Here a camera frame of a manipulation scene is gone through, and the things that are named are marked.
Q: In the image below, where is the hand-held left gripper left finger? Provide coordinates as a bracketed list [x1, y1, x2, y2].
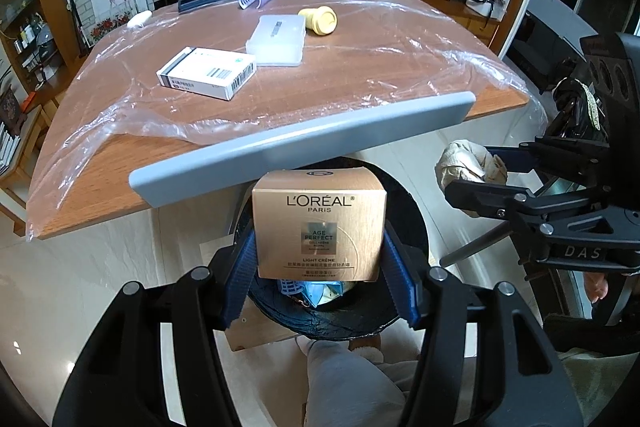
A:
[52, 231, 261, 427]

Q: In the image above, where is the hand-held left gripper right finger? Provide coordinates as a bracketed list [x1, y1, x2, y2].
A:
[382, 224, 586, 427]

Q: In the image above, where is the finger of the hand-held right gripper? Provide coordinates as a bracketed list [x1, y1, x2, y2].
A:
[444, 179, 608, 233]
[485, 137, 608, 178]

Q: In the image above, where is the beige paper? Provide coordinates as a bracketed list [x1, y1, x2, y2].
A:
[435, 139, 510, 195]

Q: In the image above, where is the golden cream box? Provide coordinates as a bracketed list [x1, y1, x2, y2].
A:
[251, 169, 388, 283]

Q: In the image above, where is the black waste bin grey lid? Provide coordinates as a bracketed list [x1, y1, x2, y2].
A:
[129, 91, 477, 342]

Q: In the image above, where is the person's right hand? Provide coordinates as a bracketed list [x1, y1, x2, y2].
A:
[584, 274, 610, 304]

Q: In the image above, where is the cardboard sheet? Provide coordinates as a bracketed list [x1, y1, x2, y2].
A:
[200, 237, 301, 353]

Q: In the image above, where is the dark bag with knitted cloth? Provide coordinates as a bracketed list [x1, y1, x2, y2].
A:
[552, 77, 608, 142]

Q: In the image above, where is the blue crumpled packet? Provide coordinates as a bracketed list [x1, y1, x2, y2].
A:
[295, 282, 361, 308]

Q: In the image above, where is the beige slipper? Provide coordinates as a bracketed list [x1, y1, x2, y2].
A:
[347, 334, 383, 363]

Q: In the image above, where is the dark sofa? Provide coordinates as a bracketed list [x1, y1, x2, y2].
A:
[505, 0, 601, 92]

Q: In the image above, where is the person's grey trouser leg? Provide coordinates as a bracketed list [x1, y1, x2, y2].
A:
[297, 339, 408, 427]

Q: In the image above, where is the clear plastic sheet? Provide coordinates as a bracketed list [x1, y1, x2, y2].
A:
[25, 0, 526, 243]

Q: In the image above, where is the white basket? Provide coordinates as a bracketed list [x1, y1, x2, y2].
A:
[465, 0, 508, 20]

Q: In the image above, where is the white medicine box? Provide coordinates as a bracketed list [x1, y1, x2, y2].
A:
[156, 47, 258, 102]

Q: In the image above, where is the translucent plastic case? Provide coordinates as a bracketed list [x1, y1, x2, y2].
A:
[246, 14, 307, 68]

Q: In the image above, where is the small yellow bottle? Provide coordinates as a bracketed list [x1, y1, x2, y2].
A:
[298, 5, 339, 38]

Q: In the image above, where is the framed red flower picture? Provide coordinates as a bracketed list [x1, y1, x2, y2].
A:
[87, 12, 138, 45]

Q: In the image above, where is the wooden shelf with bottles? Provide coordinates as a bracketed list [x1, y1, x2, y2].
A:
[0, 0, 71, 108]

